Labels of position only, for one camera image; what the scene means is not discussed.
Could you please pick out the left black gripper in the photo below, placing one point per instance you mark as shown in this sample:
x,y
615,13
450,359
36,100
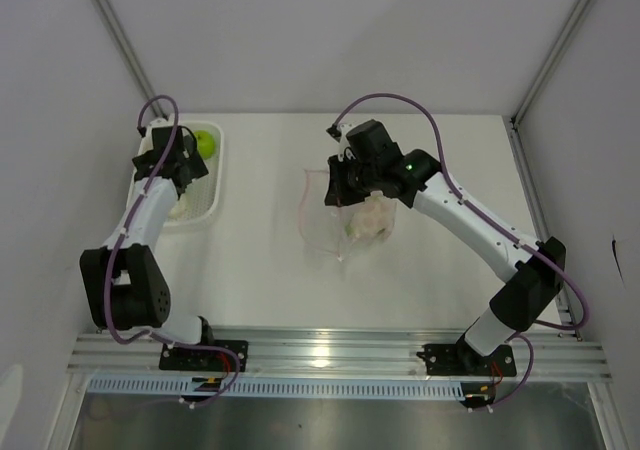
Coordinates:
x,y
193,162

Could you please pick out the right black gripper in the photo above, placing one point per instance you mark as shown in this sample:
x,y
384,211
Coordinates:
x,y
338,194

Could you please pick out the green leafy lettuce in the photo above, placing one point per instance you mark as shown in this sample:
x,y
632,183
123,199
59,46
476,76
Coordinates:
x,y
181,208

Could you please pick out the clear zip top bag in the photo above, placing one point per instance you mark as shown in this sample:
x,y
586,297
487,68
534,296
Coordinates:
x,y
341,232

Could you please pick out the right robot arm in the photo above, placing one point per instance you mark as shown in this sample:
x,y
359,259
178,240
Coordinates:
x,y
527,267

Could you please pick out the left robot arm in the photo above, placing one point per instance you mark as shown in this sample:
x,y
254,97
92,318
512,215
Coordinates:
x,y
124,285

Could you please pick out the green apple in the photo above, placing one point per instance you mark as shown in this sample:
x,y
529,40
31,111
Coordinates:
x,y
205,143

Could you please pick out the white plastic basket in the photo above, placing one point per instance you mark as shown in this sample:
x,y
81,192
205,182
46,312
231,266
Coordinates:
x,y
212,190

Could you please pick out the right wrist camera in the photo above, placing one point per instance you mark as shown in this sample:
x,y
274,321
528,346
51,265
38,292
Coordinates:
x,y
339,134

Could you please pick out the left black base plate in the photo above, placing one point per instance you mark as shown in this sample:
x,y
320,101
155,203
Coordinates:
x,y
188,360

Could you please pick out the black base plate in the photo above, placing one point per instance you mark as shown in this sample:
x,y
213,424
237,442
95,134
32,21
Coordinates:
x,y
459,359
188,360

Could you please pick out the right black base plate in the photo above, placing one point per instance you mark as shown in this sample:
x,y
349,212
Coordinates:
x,y
459,359

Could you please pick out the slotted cable duct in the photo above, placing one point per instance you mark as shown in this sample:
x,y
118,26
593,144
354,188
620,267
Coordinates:
x,y
421,389

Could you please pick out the aluminium mounting rail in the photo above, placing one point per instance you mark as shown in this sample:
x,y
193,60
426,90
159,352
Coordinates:
x,y
347,354

